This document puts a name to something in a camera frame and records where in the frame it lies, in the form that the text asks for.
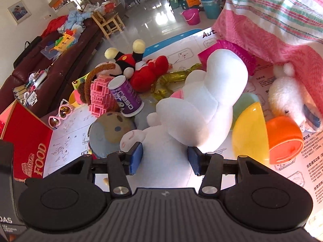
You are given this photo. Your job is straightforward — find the yellow plastic ring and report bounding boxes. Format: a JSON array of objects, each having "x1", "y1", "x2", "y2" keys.
[{"x1": 69, "y1": 89, "x2": 84, "y2": 106}]

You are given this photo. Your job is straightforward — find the red cardboard box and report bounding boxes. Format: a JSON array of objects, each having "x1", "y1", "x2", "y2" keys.
[{"x1": 0, "y1": 99, "x2": 55, "y2": 182}]

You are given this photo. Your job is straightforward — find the purple can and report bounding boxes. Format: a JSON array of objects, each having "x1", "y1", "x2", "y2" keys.
[{"x1": 108, "y1": 76, "x2": 145, "y2": 117}]

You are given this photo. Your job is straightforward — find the white plush toy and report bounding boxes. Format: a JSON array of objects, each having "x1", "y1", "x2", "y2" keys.
[{"x1": 119, "y1": 48, "x2": 249, "y2": 157}]

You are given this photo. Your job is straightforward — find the pink heart-shaped sunglasses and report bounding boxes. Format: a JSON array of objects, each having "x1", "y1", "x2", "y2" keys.
[{"x1": 48, "y1": 99, "x2": 73, "y2": 129}]

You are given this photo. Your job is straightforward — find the green yellow foam craft box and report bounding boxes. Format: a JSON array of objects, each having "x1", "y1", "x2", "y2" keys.
[{"x1": 72, "y1": 72, "x2": 89, "y2": 89}]

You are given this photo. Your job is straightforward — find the yellow plastic shell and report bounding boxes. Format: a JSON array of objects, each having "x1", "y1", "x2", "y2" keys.
[{"x1": 232, "y1": 102, "x2": 270, "y2": 165}]

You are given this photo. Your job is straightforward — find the dark red leather sofa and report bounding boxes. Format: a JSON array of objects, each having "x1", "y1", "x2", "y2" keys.
[{"x1": 0, "y1": 18, "x2": 106, "y2": 111}]

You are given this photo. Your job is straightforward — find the black bag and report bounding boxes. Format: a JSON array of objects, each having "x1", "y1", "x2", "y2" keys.
[{"x1": 13, "y1": 36, "x2": 42, "y2": 67}]

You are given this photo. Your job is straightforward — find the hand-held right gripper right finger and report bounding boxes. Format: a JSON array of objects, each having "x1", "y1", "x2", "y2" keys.
[{"x1": 187, "y1": 146, "x2": 275, "y2": 198}]

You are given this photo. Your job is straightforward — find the white duck plush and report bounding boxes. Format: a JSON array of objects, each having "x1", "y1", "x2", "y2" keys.
[{"x1": 268, "y1": 63, "x2": 323, "y2": 133}]

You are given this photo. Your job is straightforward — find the blue clothes pile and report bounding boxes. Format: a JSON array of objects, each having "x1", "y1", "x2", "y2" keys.
[{"x1": 59, "y1": 10, "x2": 92, "y2": 34}]

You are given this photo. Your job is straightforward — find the blue foil balloon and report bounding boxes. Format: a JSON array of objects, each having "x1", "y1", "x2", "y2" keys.
[{"x1": 88, "y1": 111, "x2": 152, "y2": 157}]

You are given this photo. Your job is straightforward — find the brown plush monkey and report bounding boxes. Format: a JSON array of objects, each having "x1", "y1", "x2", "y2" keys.
[{"x1": 77, "y1": 62, "x2": 118, "y2": 105}]

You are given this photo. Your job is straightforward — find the black mouse plush red shorts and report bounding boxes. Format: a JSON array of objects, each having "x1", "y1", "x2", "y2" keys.
[{"x1": 96, "y1": 39, "x2": 149, "y2": 80}]

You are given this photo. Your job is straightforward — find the red cloth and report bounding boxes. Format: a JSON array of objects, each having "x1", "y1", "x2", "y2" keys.
[{"x1": 40, "y1": 15, "x2": 68, "y2": 38}]

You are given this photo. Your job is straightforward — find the blue children's table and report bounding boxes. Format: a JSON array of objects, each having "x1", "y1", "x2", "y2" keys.
[{"x1": 145, "y1": 28, "x2": 202, "y2": 54}]

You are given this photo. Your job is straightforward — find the pink building block toy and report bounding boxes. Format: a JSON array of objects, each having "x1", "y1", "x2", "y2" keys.
[{"x1": 88, "y1": 74, "x2": 120, "y2": 118}]

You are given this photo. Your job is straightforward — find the wooden chair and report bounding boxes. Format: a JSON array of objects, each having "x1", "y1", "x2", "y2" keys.
[{"x1": 91, "y1": 10, "x2": 124, "y2": 39}]

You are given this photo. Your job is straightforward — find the clear plastic box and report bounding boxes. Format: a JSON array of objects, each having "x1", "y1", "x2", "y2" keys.
[{"x1": 40, "y1": 44, "x2": 62, "y2": 61}]

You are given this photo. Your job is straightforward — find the gold foil balloon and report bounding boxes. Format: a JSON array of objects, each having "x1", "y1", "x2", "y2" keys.
[{"x1": 141, "y1": 63, "x2": 202, "y2": 104}]

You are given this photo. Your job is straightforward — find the orange plastic cup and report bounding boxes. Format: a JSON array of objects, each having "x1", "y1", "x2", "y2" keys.
[{"x1": 265, "y1": 116, "x2": 304, "y2": 165}]

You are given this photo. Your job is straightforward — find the pale green plastic shell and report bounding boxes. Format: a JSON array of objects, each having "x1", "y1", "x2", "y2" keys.
[{"x1": 232, "y1": 93, "x2": 260, "y2": 129}]

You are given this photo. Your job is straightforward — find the pink striped towel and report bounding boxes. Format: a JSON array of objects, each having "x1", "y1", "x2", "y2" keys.
[{"x1": 213, "y1": 0, "x2": 323, "y2": 66}]

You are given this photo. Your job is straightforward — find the framed wall picture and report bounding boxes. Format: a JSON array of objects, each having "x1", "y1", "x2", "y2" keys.
[{"x1": 7, "y1": 0, "x2": 28, "y2": 25}]

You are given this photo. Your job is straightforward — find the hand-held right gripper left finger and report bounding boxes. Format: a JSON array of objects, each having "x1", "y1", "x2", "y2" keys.
[{"x1": 61, "y1": 142, "x2": 144, "y2": 198}]

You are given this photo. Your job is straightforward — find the red plush toy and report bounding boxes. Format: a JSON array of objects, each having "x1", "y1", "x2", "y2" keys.
[{"x1": 129, "y1": 55, "x2": 169, "y2": 92}]

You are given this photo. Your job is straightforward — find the blue bucket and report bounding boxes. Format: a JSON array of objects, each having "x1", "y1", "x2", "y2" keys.
[{"x1": 200, "y1": 0, "x2": 222, "y2": 19}]

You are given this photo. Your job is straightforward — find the pile of small toys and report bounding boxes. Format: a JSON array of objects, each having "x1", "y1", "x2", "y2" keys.
[{"x1": 13, "y1": 69, "x2": 48, "y2": 101}]

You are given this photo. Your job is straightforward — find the yellow colourful toy building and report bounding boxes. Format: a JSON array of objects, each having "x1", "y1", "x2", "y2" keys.
[{"x1": 54, "y1": 29, "x2": 77, "y2": 52}]

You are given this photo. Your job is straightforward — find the pink bucket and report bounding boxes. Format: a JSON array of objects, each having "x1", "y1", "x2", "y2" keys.
[{"x1": 180, "y1": 8, "x2": 201, "y2": 26}]

